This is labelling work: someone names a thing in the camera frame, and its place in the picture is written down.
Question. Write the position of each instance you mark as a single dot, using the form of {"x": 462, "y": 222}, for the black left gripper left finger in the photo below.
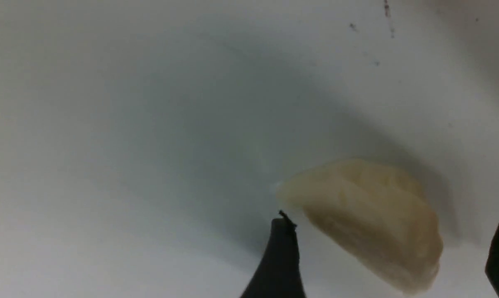
{"x": 278, "y": 274}

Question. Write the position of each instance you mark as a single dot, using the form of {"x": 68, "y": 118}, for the white dumpling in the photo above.
{"x": 376, "y": 212}

